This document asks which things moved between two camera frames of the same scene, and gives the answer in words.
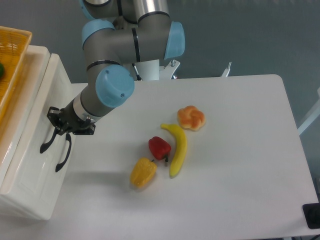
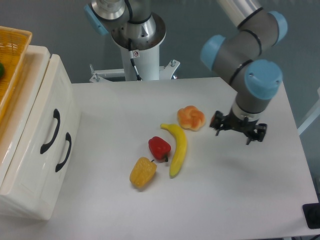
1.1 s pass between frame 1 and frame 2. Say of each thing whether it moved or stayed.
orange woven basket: stayed
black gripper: moved
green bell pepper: stayed
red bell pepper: stayed
